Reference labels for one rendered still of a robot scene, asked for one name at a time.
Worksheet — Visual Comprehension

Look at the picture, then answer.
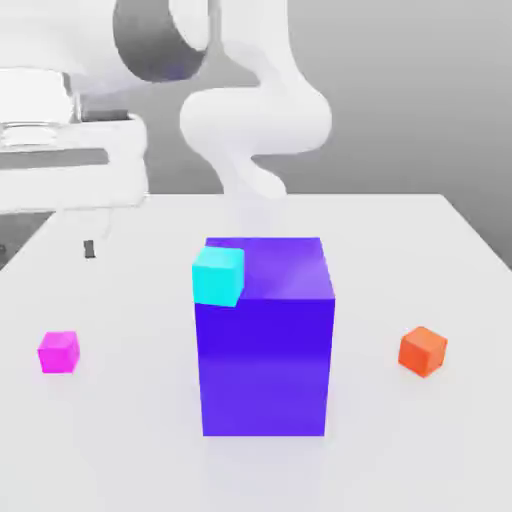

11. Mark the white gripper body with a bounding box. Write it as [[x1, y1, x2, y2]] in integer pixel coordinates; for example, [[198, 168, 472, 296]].
[[0, 113, 150, 214]]

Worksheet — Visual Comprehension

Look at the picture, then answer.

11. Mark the small magenta cube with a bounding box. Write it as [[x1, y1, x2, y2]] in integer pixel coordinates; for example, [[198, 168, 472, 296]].
[[36, 330, 82, 376]]

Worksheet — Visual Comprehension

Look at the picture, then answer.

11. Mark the small cyan cube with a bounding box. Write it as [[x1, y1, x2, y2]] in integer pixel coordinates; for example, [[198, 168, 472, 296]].
[[191, 245, 246, 309]]

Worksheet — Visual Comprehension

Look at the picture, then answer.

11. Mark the small orange cube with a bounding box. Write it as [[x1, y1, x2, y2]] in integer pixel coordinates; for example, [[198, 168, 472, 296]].
[[396, 325, 450, 380]]

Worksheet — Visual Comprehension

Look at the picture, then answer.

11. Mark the large purple box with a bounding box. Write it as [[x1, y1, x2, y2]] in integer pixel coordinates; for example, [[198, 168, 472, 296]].
[[194, 236, 337, 438]]

